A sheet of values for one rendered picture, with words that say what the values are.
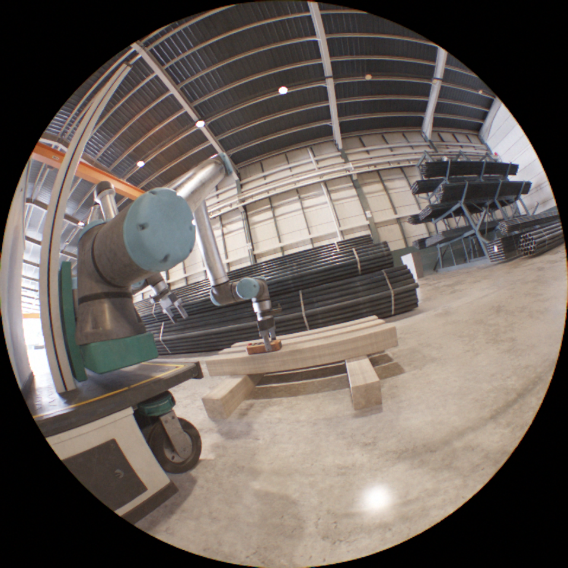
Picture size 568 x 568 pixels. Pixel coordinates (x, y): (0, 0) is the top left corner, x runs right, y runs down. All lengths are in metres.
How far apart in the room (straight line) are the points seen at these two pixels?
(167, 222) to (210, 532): 0.61
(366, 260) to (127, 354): 2.08
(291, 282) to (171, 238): 1.87
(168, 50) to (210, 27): 1.75
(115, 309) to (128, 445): 0.28
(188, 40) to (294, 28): 3.90
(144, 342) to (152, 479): 0.31
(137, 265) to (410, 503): 0.66
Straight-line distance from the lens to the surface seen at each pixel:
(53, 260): 0.62
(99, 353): 0.43
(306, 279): 2.14
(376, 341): 0.96
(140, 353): 0.47
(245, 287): 0.85
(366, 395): 0.73
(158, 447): 0.60
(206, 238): 0.90
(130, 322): 0.47
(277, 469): 0.60
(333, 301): 1.97
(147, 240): 0.33
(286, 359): 0.98
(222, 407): 0.87
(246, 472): 0.62
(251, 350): 1.03
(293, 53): 10.00
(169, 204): 0.39
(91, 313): 0.48
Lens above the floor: 0.43
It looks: 5 degrees up
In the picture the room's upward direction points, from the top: 13 degrees counter-clockwise
